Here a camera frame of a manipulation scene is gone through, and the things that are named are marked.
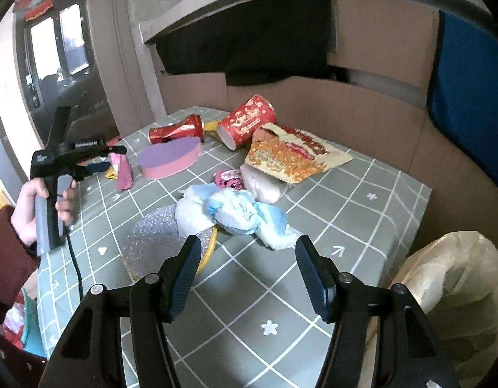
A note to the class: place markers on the yellow candy wrapper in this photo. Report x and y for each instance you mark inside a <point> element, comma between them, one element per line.
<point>210,130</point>

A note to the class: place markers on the crushed red soda can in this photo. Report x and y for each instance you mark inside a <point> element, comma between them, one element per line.
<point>190,126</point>

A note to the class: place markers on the blue white wrapper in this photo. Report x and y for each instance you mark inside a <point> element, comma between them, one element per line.
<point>237,212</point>

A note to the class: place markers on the dark red left sleeve forearm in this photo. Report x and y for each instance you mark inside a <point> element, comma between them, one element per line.
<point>17,262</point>

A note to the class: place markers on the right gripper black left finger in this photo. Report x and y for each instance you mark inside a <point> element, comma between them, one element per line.
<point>177,278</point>

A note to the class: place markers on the black cloth panel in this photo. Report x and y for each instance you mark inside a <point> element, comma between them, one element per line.
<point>257,42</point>

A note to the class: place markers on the pink candy wrapper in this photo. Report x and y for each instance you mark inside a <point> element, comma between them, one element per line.
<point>120,171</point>

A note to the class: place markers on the brown cardboard backing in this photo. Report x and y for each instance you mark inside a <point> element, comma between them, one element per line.
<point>383,52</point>

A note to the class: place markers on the red paper cup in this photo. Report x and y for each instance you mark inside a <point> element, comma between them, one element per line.
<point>236,129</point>

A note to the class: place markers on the small pink sticker wrapper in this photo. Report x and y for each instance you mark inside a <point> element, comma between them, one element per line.
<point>231,178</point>

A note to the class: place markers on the green grid tablecloth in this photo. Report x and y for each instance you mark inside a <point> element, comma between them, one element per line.
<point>248,321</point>

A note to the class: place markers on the blue cloth panel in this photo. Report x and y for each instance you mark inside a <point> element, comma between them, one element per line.
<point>463,92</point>

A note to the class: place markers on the purple pink heart sponge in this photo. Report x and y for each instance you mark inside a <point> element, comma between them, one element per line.
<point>167,159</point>

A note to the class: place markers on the orange snack chip bag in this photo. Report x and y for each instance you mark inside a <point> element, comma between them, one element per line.
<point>292,155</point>

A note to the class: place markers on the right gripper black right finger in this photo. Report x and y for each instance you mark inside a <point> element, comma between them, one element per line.
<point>318,275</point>

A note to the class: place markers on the person's left hand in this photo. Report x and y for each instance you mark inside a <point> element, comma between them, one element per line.
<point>23,218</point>

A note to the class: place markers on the silver glitter round mat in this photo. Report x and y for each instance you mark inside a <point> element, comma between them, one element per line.
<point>161,235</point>

